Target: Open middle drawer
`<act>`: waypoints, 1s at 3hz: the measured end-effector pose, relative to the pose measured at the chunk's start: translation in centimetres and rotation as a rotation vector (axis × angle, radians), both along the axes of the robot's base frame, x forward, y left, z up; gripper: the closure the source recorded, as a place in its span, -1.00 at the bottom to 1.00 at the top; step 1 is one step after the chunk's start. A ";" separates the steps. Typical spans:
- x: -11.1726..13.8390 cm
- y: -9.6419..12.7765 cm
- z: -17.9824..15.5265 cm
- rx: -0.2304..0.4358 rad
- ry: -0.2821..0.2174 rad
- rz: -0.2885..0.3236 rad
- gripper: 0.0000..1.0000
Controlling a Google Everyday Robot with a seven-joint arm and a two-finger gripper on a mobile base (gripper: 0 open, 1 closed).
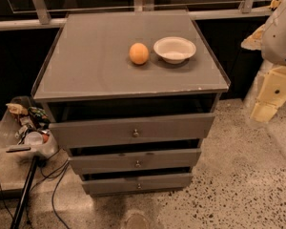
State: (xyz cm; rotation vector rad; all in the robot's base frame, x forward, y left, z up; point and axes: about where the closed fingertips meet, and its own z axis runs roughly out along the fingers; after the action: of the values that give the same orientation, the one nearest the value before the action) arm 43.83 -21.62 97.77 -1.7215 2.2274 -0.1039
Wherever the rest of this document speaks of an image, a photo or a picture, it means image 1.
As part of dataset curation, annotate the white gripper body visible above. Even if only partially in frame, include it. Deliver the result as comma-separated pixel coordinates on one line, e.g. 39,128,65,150
257,66,286,108

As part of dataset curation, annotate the grey top drawer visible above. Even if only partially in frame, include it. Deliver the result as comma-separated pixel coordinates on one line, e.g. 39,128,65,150
50,114,215,149

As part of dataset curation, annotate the grey drawer cabinet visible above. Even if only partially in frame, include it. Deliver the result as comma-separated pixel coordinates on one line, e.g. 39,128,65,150
32,10,230,184

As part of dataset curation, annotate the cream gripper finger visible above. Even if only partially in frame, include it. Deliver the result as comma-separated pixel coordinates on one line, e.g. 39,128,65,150
251,102,277,122

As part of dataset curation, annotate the green snack bag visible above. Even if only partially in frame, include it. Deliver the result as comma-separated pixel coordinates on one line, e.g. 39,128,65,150
28,107,50,124

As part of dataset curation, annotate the white cup in bin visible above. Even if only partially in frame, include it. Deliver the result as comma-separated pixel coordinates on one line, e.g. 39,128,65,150
24,132,43,145

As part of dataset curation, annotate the metal window railing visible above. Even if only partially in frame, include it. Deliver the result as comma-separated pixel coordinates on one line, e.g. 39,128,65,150
0,0,286,32

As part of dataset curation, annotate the tan crumpled item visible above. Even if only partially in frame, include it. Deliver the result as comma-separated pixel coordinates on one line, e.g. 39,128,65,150
6,103,29,115

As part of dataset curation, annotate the black stand pole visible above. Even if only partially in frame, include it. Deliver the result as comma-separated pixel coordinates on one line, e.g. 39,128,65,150
10,155,39,229

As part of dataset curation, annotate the white paper bowl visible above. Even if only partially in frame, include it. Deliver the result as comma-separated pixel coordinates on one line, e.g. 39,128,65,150
153,36,196,64

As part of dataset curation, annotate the orange fruit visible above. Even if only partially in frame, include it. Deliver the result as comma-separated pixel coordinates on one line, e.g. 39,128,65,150
129,43,149,65

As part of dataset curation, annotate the yellow object on ledge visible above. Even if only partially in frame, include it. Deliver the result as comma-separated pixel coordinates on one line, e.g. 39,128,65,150
269,0,281,10

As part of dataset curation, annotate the black floor cable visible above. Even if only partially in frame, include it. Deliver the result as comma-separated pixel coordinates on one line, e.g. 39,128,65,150
0,148,71,229

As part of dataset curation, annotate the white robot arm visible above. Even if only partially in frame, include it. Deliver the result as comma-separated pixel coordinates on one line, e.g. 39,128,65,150
241,0,286,122

